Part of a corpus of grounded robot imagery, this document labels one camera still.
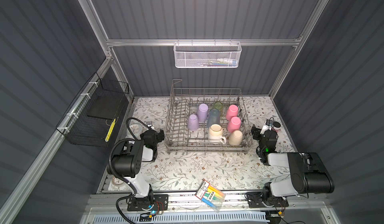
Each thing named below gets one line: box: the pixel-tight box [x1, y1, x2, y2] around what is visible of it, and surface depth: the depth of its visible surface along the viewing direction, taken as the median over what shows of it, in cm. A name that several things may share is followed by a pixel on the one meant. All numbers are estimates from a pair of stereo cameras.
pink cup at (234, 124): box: [227, 116, 241, 133], surface depth 91 cm
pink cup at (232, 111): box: [226, 104, 239, 121], surface depth 96 cm
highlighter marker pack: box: [194, 179, 226, 212], surface depth 76 cm
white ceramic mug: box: [208, 123, 227, 145], surface depth 88 cm
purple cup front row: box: [187, 114, 199, 131], surface depth 93 cm
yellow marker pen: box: [105, 118, 116, 143], surface depth 70 cm
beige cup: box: [228, 130, 243, 146], surface depth 85 cm
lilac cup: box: [196, 103, 209, 123], surface depth 95 cm
